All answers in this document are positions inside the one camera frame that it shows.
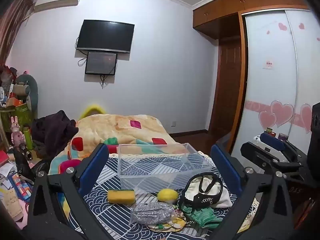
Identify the small black wall monitor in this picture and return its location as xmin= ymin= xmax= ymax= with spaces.
xmin=85 ymin=51 xmax=118 ymax=76

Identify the dark clothes pile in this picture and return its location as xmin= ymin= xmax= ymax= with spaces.
xmin=31 ymin=110 xmax=79 ymax=157

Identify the green bottle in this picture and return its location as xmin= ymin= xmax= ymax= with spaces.
xmin=23 ymin=127 xmax=33 ymax=151

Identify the green knitted cloth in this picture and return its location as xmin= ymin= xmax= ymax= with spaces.
xmin=181 ymin=204 xmax=223 ymax=228

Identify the navy patterned tablecloth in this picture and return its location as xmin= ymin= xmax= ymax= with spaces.
xmin=67 ymin=152 xmax=258 ymax=240

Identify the clear plastic storage box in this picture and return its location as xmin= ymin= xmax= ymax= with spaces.
xmin=117 ymin=143 xmax=213 ymax=190

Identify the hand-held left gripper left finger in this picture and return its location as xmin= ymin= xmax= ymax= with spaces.
xmin=26 ymin=143 xmax=110 ymax=240

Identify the pink rabbit plush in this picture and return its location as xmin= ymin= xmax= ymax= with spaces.
xmin=10 ymin=116 xmax=26 ymax=146

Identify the beige blanket with coloured patches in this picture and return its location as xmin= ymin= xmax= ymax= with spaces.
xmin=49 ymin=114 xmax=187 ymax=222

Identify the wooden wardrobe with heart doors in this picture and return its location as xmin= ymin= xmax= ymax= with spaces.
xmin=192 ymin=0 xmax=320 ymax=157

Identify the yellow floral fabric pouch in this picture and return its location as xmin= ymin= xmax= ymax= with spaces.
xmin=147 ymin=217 xmax=187 ymax=232

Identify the black tube with holes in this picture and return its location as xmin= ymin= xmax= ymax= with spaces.
xmin=17 ymin=143 xmax=33 ymax=161

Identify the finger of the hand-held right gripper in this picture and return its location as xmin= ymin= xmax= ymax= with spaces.
xmin=260 ymin=132 xmax=309 ymax=166
xmin=240 ymin=142 xmax=304 ymax=180

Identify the yellow plush item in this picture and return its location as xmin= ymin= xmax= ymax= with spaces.
xmin=79 ymin=104 xmax=108 ymax=118

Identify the silver glitter pouch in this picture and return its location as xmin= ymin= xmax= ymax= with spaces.
xmin=129 ymin=202 xmax=178 ymax=225

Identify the pile of papers and books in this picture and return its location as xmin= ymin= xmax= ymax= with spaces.
xmin=0 ymin=149 xmax=34 ymax=224

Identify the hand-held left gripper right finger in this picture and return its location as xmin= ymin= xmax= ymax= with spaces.
xmin=210 ymin=144 xmax=294 ymax=240

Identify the white bag with black straps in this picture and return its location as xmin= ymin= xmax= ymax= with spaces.
xmin=180 ymin=172 xmax=232 ymax=209

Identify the yellow lemon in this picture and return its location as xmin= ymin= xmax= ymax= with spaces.
xmin=157 ymin=189 xmax=179 ymax=202

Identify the wall-mounted black television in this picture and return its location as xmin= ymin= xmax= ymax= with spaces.
xmin=76 ymin=19 xmax=135 ymax=54

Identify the brown striped curtain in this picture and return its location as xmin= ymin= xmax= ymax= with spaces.
xmin=0 ymin=0 xmax=38 ymax=67

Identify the brown wooden door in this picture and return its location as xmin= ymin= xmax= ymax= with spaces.
xmin=208 ymin=37 xmax=242 ymax=133

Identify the green paper bag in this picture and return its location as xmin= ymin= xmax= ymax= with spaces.
xmin=0 ymin=103 xmax=32 ymax=140

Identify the grey-green plush toy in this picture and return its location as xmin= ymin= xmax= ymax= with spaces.
xmin=13 ymin=73 xmax=39 ymax=113

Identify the yellow green sponge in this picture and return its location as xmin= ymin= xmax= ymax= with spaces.
xmin=107 ymin=189 xmax=136 ymax=204

